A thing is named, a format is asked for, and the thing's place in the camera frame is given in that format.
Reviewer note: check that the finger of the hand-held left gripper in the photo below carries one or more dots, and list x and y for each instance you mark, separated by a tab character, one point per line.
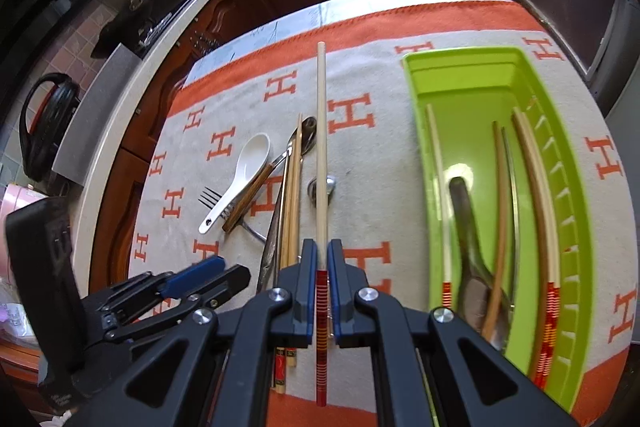
197	277
220	289

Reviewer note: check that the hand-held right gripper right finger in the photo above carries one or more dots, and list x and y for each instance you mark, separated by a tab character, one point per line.
336	297

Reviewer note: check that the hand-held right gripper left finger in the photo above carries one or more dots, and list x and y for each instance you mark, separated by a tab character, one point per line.
307	297

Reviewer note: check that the large steel spoon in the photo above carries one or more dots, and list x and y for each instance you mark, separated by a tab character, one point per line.
270	257

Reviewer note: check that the steel fork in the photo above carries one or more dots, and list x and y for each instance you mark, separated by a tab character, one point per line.
210	197

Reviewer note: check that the bamboo chopstick red black end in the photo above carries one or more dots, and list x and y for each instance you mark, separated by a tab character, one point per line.
287	217
296	187

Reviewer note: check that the small steel spoon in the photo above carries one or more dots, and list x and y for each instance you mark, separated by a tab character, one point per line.
330	187

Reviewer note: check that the pale chopstick red striped end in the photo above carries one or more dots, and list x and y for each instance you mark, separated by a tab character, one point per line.
447	292

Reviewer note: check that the white ceramic spoon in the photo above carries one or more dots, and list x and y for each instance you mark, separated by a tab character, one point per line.
252	152

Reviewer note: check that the short steel soup spoon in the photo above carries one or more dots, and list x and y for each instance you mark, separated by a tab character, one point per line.
470	247

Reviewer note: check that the bamboo chopstick red striped end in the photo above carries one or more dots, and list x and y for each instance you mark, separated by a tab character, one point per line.
321	132

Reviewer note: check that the brown wooden chopstick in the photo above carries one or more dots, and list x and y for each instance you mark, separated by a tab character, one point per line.
501	217

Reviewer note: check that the steel chopstick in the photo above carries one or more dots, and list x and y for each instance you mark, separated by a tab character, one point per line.
513	227

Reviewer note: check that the bamboo chopstick red yellow end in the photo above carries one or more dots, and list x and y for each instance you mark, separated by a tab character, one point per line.
548	217

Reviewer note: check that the green plastic utensil tray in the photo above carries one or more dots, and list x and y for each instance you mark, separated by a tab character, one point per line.
465	92

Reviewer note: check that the pink appliance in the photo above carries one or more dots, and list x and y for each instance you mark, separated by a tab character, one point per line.
12	217

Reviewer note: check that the black and red pressure cooker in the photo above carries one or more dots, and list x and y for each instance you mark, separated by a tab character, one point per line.
50	122

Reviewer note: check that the steel splash guard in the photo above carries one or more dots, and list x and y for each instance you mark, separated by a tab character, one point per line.
95	122

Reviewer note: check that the white kitchen countertop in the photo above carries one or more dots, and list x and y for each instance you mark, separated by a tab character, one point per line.
150	72

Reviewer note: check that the orange and white printed blanket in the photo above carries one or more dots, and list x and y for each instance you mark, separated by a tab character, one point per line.
375	72

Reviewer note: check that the grey refrigerator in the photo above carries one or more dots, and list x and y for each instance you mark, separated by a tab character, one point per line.
625	92

